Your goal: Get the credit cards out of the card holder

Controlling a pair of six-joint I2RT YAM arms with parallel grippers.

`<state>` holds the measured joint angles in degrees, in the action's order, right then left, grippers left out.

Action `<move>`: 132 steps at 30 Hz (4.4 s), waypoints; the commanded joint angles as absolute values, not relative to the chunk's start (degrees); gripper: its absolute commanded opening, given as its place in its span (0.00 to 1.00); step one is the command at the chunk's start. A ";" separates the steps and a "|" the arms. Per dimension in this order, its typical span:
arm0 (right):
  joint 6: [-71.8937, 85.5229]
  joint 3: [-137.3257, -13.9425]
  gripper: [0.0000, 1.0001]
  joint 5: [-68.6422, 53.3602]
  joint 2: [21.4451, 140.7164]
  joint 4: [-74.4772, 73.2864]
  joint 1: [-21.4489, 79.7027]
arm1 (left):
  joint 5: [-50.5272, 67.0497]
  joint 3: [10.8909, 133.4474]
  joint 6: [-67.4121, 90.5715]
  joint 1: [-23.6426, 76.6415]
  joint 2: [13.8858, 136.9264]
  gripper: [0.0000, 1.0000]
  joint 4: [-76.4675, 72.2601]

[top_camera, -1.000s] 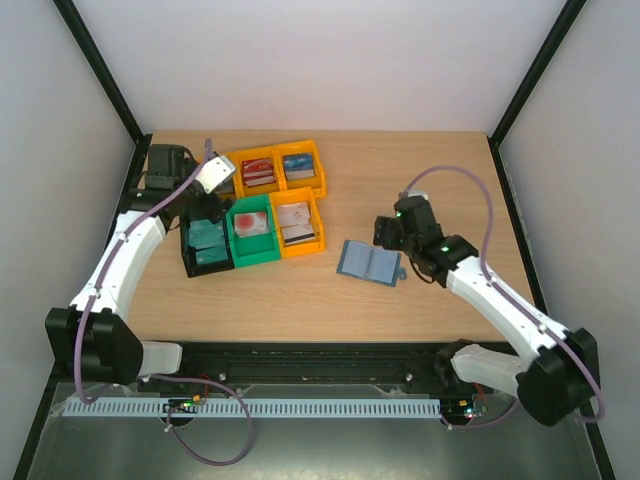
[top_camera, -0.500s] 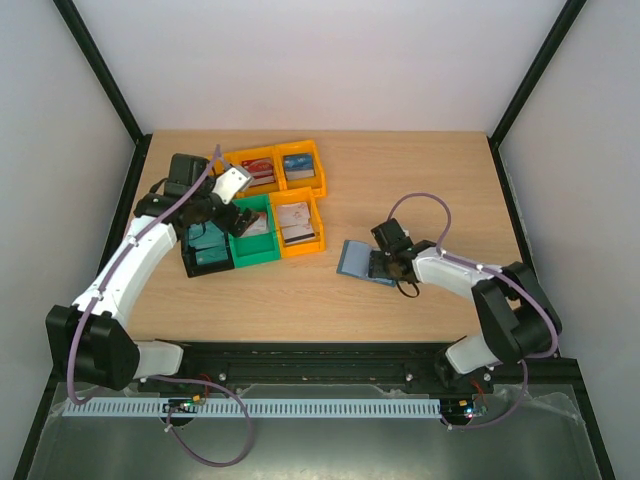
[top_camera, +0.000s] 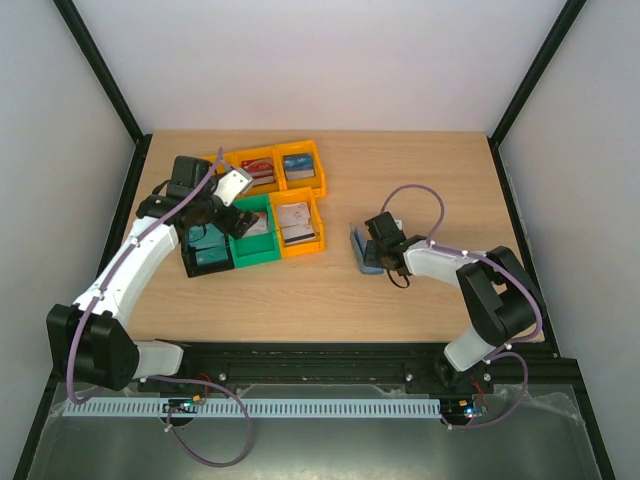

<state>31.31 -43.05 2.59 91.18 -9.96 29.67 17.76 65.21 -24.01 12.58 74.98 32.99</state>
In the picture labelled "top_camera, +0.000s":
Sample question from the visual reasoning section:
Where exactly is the magnetic stripe white card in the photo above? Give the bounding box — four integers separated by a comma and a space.
281, 223, 316, 245

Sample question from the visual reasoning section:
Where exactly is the teal vip card stack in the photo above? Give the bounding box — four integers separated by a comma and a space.
188, 224, 225, 250
195, 247, 229, 266

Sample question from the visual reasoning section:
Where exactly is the blue card stack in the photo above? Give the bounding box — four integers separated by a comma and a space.
283, 153, 315, 181

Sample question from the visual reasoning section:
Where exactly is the yellow bin back right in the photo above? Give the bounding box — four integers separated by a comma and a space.
274, 140, 327, 198

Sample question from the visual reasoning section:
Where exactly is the left black frame post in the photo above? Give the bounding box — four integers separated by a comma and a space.
52, 0, 146, 144

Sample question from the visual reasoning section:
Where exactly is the black frame post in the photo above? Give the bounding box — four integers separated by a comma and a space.
52, 0, 146, 144
488, 0, 587, 144

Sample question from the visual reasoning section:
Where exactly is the right black frame post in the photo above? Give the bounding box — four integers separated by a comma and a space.
488, 0, 587, 144

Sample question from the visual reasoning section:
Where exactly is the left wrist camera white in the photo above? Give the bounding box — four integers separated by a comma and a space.
213, 168, 254, 207

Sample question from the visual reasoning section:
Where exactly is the white red circle card stack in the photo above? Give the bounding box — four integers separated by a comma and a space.
245, 212, 271, 238

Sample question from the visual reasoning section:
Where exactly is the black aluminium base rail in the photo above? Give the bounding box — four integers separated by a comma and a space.
49, 341, 581, 396

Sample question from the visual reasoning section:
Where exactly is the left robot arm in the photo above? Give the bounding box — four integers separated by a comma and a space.
46, 154, 258, 404

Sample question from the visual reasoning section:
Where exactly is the yellow bin front right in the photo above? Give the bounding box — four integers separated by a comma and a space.
269, 187, 326, 258

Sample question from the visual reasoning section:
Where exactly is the yellow bin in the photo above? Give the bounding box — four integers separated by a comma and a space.
203, 153, 235, 174
231, 146, 285, 197
274, 140, 327, 198
269, 187, 326, 258

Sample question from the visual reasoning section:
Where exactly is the green bin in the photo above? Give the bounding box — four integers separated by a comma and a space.
229, 194, 281, 268

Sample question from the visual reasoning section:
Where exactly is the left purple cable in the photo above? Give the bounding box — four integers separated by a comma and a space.
66, 146, 256, 466

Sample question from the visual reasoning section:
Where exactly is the yellow bin back left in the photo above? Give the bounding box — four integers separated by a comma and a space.
203, 153, 235, 174

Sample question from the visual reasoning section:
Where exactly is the black bin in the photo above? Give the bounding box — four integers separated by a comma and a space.
181, 224, 235, 278

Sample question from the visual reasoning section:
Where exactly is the yellow bin back middle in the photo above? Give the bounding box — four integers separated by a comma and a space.
231, 146, 285, 197

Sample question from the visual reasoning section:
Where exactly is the blue card holder wallet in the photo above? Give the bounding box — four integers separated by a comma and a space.
349, 224, 384, 275

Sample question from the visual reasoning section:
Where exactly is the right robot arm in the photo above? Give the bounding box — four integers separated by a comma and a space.
365, 212, 546, 392

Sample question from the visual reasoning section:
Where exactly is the white slotted cable duct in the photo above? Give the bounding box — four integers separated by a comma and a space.
62, 397, 441, 419

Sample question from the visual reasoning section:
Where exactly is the white pink VIP card stack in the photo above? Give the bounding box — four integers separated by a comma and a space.
276, 202, 311, 228

